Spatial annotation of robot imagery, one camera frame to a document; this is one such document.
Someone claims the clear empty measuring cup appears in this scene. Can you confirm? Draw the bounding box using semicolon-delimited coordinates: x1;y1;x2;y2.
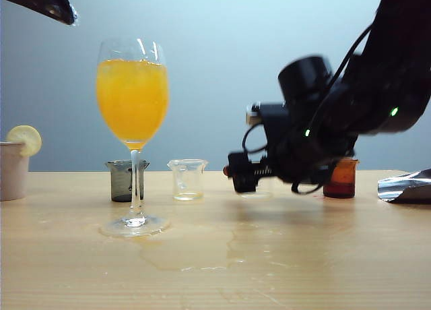
166;158;210;202

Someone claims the short black camera cable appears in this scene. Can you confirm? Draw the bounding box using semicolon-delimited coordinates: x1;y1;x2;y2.
241;123;270;156

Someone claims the flat black cable loop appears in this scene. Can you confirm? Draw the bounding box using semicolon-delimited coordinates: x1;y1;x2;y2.
290;161;333;195

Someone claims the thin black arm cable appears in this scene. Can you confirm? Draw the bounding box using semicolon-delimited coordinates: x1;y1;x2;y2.
306;22;375;140

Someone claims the silver foil bag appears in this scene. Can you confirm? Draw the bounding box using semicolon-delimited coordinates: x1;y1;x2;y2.
376;168;431;205

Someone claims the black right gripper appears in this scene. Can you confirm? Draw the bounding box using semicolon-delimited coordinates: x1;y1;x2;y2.
227;121;358;194

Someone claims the white paper cup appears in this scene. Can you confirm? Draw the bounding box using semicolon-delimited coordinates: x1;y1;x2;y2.
0;141;30;202

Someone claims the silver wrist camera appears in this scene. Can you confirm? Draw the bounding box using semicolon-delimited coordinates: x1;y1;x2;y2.
244;100;263;126

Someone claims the wine glass with orange juice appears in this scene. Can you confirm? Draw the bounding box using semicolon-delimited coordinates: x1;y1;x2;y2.
96;36;171;239

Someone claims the yellow lemon slice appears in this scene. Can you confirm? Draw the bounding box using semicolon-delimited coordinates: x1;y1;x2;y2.
5;125;43;157

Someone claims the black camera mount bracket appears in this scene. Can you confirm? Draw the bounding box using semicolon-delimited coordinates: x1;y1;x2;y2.
258;102;290;131

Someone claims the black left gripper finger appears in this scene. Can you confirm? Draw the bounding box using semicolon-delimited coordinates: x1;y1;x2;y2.
0;0;79;26

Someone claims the smoky grey measuring cup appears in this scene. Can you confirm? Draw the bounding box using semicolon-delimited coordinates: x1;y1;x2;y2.
104;159;151;204

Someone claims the amber brown measuring cup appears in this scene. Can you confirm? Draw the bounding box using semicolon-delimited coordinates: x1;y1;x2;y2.
322;157;361;199

